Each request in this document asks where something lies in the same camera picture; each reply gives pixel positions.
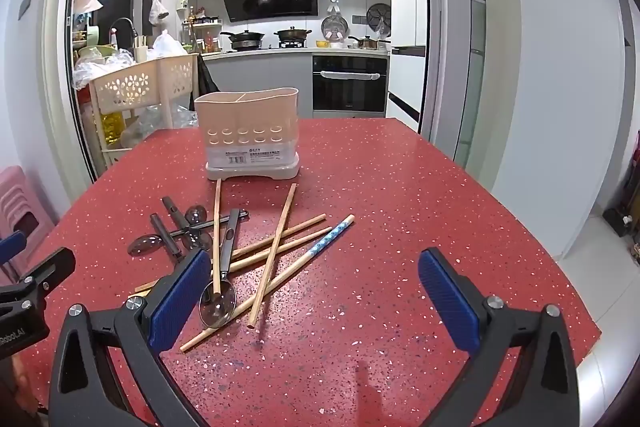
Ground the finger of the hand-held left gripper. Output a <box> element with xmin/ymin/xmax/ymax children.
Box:
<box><xmin>0</xmin><ymin>247</ymin><xmax>77</xmax><ymax>324</ymax></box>
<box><xmin>0</xmin><ymin>230</ymin><xmax>28</xmax><ymax>264</ymax></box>

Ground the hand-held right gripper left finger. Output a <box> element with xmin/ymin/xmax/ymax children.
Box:
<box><xmin>48</xmin><ymin>248</ymin><xmax>213</xmax><ymax>427</ymax></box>

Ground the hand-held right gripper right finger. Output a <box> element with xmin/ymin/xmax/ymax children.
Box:
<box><xmin>418</xmin><ymin>248</ymin><xmax>581</xmax><ymax>427</ymax></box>

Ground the large black-handled metal spoon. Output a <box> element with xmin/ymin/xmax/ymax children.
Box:
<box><xmin>198</xmin><ymin>208</ymin><xmax>242</xmax><ymax>329</ymax></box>

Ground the plain wooden chopstick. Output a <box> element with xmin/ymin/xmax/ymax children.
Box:
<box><xmin>134</xmin><ymin>213</ymin><xmax>327</xmax><ymax>294</ymax></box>
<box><xmin>247</xmin><ymin>183</ymin><xmax>298</xmax><ymax>329</ymax></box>
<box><xmin>210</xmin><ymin>227</ymin><xmax>333</xmax><ymax>279</ymax></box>
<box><xmin>212</xmin><ymin>178</ymin><xmax>223</xmax><ymax>297</ymax></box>

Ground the blue patterned wooden chopstick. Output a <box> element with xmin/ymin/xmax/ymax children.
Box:
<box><xmin>179</xmin><ymin>214</ymin><xmax>356</xmax><ymax>353</ymax></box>

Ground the beige plastic utensil holder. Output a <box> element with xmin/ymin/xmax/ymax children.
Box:
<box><xmin>193</xmin><ymin>87</ymin><xmax>301</xmax><ymax>182</ymax></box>

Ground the pink plastic stool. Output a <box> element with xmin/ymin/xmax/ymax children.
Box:
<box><xmin>0</xmin><ymin>166</ymin><xmax>56</xmax><ymax>288</ymax></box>

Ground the yellow oil bottle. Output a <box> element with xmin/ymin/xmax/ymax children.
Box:
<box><xmin>99</xmin><ymin>109</ymin><xmax>124</xmax><ymax>148</ymax></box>

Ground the cream plastic basket cart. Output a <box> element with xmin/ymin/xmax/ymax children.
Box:
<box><xmin>88</xmin><ymin>54</ymin><xmax>200</xmax><ymax>168</ymax></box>

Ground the green bowl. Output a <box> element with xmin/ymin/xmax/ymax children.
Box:
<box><xmin>77</xmin><ymin>44</ymin><xmax>119</xmax><ymax>60</ymax></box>

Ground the black hanging cloth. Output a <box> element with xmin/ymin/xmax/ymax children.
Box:
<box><xmin>189</xmin><ymin>54</ymin><xmax>220</xmax><ymax>110</ymax></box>

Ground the black built-in oven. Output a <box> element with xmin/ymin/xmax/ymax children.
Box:
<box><xmin>312</xmin><ymin>54</ymin><xmax>389</xmax><ymax>113</ymax></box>

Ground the kitchen faucet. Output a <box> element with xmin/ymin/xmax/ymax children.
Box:
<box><xmin>108</xmin><ymin>17</ymin><xmax>139</xmax><ymax>54</ymax></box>

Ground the spice rack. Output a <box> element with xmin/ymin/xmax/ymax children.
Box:
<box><xmin>182</xmin><ymin>19</ymin><xmax>224</xmax><ymax>56</ymax></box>

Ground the gas stove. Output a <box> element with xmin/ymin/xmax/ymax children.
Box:
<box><xmin>227</xmin><ymin>39</ymin><xmax>314</xmax><ymax>53</ymax></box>

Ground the black wok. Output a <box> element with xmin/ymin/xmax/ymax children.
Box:
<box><xmin>219</xmin><ymin>30</ymin><xmax>266</xmax><ymax>50</ymax></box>

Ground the small steel saucepan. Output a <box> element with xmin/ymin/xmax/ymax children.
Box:
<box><xmin>348</xmin><ymin>35</ymin><xmax>392</xmax><ymax>52</ymax></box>

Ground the white refrigerator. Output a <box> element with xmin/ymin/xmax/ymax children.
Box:
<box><xmin>384</xmin><ymin>0</ymin><xmax>432</xmax><ymax>134</ymax></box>

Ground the dark cooking pot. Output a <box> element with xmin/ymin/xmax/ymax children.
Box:
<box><xmin>273</xmin><ymin>26</ymin><xmax>313</xmax><ymax>43</ymax></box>

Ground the hanging metal strainer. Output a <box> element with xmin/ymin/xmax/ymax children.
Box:
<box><xmin>321</xmin><ymin>4</ymin><xmax>350</xmax><ymax>44</ymax></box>

